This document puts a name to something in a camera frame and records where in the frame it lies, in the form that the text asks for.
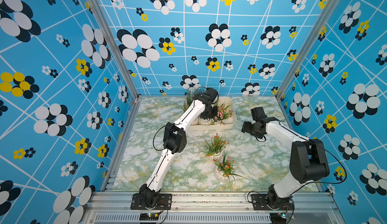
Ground potted plant pink centre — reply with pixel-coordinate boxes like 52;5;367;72
213;103;233;125

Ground potted plant red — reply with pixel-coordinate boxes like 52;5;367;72
199;117;214;126

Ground potted plant front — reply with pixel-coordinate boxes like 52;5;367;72
213;151;244;183

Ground right controller board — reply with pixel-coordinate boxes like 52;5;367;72
270;213;287;224

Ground potted plant orange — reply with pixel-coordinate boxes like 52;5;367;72
203;133;229;159

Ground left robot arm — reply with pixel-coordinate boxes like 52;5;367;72
139;88;219;208

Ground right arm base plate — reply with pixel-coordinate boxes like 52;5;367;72
248;193;294;212

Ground controller board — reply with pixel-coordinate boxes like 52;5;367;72
270;213;287;224
139;213;159;222

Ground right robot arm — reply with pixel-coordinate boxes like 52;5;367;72
241;107;330;209

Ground left controller board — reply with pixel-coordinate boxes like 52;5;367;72
139;213;159;222

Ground white plastic storage box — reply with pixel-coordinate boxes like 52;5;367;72
189;97;237;130

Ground aluminium front rail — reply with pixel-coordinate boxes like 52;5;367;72
82;192;345;224

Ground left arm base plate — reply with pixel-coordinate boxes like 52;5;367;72
130;193;172;210

